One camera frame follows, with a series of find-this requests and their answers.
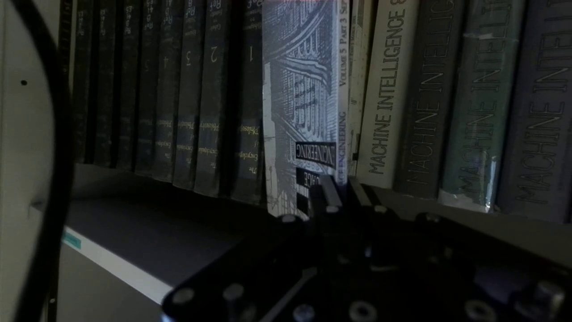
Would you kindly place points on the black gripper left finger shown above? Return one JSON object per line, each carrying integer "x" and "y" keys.
{"x": 326, "y": 195}

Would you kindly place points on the white patterned journal booklet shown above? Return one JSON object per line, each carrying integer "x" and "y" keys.
{"x": 305, "y": 98}

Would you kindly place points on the grey metal bookshelf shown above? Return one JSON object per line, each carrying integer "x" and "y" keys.
{"x": 112, "y": 245}

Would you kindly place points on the teal dust-jacket book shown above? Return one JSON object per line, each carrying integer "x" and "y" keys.
{"x": 482, "y": 102}

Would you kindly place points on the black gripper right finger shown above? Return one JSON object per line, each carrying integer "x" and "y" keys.
{"x": 364, "y": 199}

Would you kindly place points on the dark book row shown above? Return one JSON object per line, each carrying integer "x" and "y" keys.
{"x": 169, "y": 89}

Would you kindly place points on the white Machine Intelligence paperback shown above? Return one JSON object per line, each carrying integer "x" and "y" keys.
{"x": 389, "y": 79}

